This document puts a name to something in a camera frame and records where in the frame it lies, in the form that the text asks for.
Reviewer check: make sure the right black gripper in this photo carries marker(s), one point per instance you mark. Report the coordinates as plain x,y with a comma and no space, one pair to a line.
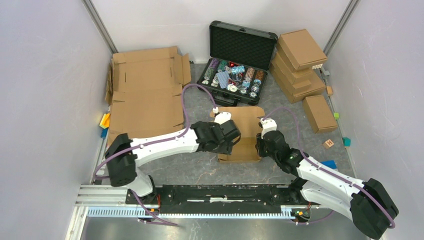
258,146

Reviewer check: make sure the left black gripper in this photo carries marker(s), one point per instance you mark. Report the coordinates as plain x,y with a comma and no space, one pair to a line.
226,148

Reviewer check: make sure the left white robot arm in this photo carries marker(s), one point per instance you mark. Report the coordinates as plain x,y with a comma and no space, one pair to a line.
125,155

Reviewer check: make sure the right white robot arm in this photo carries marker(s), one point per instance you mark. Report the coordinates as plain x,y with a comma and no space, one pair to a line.
366,203

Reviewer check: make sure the small folded cardboard box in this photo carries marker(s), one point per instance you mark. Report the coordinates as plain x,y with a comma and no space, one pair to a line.
319,114

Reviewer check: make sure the large bottom cardboard box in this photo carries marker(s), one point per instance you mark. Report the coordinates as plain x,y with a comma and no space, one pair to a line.
317,88

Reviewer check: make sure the wooden letter H block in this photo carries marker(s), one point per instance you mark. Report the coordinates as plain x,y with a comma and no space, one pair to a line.
328,144

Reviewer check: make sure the green block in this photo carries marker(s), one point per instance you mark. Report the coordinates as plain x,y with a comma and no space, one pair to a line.
336,116

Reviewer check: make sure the teal block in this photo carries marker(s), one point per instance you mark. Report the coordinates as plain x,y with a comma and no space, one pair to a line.
346,142

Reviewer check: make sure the small wooden cube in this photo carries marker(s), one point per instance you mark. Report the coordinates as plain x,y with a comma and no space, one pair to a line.
329,91

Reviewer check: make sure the black poker chip case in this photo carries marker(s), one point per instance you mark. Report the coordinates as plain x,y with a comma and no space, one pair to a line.
239,60

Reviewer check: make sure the stack of flat cardboard sheets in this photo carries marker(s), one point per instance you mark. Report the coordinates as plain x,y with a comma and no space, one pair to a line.
144,90

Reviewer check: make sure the yellow orange block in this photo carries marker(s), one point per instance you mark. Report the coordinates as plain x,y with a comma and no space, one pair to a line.
105,121

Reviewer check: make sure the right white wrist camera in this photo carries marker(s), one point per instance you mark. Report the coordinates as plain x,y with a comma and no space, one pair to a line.
267,125

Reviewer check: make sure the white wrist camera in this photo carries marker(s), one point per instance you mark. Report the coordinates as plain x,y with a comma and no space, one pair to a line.
221,117
267,125

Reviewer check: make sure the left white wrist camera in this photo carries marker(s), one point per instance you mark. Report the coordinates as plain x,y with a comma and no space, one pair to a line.
221,117

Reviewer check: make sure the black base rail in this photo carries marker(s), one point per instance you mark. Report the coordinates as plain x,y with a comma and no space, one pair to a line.
223,199

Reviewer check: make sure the blue block at left wall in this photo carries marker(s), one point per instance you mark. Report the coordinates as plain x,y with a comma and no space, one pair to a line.
104,133

